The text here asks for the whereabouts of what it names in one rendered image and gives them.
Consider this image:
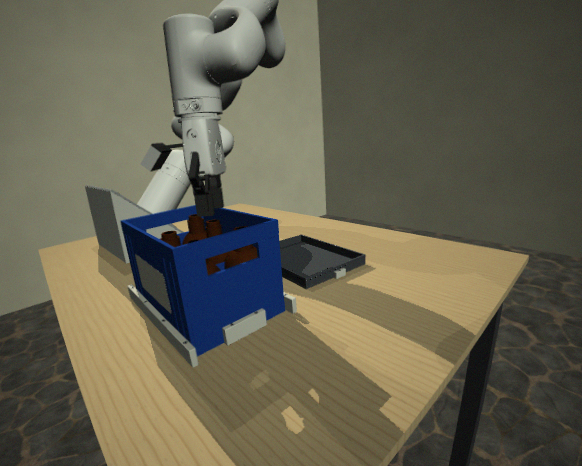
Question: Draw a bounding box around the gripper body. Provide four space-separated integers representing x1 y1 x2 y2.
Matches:
178 116 226 177

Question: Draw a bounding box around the brown bottle with red base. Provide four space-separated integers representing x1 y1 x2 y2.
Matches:
206 220 230 264

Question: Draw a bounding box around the dark blue crate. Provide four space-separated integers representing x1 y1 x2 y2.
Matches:
121 205 285 356

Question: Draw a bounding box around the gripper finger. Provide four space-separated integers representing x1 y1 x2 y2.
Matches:
210 176 224 208
188 152 215 217

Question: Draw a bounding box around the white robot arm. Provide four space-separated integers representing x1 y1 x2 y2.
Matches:
137 0 286 213

